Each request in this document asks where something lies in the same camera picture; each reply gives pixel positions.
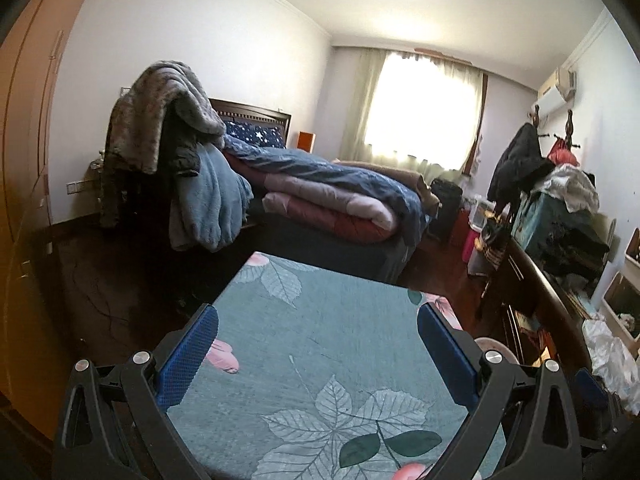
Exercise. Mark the pile of black clothes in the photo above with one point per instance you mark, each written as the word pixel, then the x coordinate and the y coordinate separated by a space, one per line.
pixel 575 247

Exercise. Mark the teal floral tablecloth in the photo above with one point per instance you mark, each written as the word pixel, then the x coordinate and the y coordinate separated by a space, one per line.
pixel 325 335

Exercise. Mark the teal storage box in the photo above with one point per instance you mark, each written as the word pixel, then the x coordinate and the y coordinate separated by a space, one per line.
pixel 535 225

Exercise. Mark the wall switch plate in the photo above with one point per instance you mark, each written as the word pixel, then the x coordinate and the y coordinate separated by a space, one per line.
pixel 75 187

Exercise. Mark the red garment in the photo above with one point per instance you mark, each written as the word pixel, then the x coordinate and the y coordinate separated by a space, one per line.
pixel 562 155

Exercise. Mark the black suitcase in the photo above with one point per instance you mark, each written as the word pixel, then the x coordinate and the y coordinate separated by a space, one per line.
pixel 445 205

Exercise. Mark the open cardboard box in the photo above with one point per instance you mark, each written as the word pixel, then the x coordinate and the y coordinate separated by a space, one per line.
pixel 622 300

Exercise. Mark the black handbag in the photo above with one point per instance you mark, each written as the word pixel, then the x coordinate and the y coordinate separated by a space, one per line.
pixel 494 234

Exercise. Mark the red bag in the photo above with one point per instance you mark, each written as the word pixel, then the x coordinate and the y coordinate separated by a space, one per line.
pixel 461 227

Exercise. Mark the dark jacket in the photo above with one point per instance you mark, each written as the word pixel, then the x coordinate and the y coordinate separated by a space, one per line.
pixel 185 155

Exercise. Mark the orange nightstand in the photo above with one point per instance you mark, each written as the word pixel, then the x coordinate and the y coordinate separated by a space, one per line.
pixel 306 141

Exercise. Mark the pale window curtain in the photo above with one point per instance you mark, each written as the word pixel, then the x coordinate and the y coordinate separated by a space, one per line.
pixel 370 105

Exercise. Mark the wooden coat rack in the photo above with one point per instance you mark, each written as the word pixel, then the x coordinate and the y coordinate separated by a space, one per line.
pixel 569 127

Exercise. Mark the white air conditioner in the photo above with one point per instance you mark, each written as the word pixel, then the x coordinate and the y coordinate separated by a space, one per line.
pixel 557 92

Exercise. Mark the white plastic drawer unit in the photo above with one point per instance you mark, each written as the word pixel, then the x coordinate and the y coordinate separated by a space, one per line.
pixel 481 215

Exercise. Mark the pink container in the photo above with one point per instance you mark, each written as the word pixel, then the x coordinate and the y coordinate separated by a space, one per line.
pixel 470 247

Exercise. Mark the dark wooden headboard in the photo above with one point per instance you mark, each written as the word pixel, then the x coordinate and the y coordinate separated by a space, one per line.
pixel 250 110

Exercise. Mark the dark blue bed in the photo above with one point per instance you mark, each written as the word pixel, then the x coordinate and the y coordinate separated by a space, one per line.
pixel 325 245

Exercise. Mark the black coat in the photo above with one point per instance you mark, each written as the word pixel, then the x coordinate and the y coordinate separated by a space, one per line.
pixel 520 160

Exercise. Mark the dark wooden cabinet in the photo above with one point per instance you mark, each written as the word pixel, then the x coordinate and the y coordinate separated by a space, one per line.
pixel 530 290

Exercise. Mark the folded blue and pink quilt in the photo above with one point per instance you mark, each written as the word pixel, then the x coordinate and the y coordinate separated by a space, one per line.
pixel 340 190

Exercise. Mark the wooden wardrobe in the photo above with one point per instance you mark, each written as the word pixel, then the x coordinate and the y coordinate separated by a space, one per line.
pixel 30 185

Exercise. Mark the star print blue pillow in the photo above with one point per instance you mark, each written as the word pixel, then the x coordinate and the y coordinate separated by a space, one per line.
pixel 255 135

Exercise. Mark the light blue fleece blanket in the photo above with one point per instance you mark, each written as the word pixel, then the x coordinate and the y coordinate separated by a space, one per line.
pixel 210 200

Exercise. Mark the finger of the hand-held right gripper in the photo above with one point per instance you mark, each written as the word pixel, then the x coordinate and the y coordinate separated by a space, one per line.
pixel 590 385

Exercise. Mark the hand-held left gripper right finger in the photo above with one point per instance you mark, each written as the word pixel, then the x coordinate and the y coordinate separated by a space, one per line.
pixel 445 355

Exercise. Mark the grey fuzzy blanket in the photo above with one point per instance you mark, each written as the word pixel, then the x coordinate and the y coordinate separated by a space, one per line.
pixel 145 110

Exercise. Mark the white plastic bag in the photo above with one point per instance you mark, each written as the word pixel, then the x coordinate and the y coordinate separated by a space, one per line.
pixel 610 355

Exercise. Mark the brown blanket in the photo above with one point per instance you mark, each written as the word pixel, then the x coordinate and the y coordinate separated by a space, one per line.
pixel 400 175

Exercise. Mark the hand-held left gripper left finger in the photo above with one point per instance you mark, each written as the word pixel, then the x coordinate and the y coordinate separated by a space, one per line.
pixel 190 355

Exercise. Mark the white cloth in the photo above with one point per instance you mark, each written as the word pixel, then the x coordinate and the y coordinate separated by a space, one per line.
pixel 575 187

